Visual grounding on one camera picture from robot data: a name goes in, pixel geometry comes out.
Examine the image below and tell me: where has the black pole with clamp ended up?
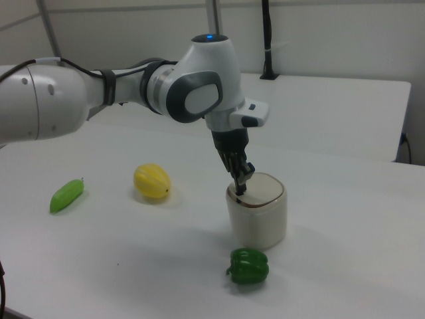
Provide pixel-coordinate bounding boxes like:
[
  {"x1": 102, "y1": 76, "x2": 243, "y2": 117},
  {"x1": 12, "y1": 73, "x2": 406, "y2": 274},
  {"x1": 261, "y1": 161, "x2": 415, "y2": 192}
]
[{"x1": 260, "y1": 0, "x2": 280, "y2": 80}]

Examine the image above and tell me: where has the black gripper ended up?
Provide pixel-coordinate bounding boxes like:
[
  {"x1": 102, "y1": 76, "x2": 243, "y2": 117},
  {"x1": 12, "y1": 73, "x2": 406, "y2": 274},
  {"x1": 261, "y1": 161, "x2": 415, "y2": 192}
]
[{"x1": 211, "y1": 128, "x2": 256, "y2": 197}]

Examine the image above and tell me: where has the yellow striped toy melon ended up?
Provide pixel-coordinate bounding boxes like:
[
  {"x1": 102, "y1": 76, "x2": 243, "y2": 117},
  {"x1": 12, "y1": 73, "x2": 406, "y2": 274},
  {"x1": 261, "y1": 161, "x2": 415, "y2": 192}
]
[{"x1": 133, "y1": 162, "x2": 172, "y2": 200}]

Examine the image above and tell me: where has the beige plastic garbage bin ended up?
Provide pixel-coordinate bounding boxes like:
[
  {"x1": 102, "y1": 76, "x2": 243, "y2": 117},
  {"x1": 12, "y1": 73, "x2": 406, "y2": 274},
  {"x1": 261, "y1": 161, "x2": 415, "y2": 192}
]
[{"x1": 225, "y1": 171, "x2": 288, "y2": 251}]

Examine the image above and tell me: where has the green toy bell pepper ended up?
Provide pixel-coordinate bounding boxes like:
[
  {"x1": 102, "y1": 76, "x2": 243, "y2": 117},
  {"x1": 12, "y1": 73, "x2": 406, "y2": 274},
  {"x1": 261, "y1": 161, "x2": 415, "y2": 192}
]
[{"x1": 226, "y1": 247, "x2": 269, "y2": 285}]

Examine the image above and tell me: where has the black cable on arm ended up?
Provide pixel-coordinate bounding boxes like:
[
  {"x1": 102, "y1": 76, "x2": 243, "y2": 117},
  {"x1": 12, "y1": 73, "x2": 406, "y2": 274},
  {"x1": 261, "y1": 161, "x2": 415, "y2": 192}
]
[{"x1": 0, "y1": 56, "x2": 180, "y2": 83}]

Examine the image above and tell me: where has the black loose cable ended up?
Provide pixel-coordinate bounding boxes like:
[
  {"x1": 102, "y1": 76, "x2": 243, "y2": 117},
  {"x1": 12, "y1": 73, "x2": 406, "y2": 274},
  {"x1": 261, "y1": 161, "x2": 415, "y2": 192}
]
[{"x1": 0, "y1": 259, "x2": 7, "y2": 308}]

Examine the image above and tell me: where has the green toy cucumber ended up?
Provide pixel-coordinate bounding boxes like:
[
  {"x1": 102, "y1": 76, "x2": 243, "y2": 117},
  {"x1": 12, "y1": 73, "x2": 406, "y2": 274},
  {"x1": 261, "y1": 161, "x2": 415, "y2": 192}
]
[{"x1": 49, "y1": 178, "x2": 86, "y2": 214}]

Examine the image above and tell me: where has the beige hinged bin lid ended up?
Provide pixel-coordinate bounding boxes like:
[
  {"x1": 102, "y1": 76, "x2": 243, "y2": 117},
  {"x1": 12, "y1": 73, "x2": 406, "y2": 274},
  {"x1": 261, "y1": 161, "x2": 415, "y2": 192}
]
[{"x1": 228, "y1": 171, "x2": 285, "y2": 210}]

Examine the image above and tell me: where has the black velcro strap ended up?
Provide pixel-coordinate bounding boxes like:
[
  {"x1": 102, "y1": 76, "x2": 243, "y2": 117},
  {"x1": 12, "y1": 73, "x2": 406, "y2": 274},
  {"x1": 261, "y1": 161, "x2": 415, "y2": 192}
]
[{"x1": 98, "y1": 68, "x2": 118, "y2": 108}]

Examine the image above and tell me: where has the white adjacent table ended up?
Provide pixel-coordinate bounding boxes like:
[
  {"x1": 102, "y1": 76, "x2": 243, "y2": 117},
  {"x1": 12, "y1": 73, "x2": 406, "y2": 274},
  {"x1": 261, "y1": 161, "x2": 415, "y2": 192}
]
[{"x1": 88, "y1": 71, "x2": 412, "y2": 163}]

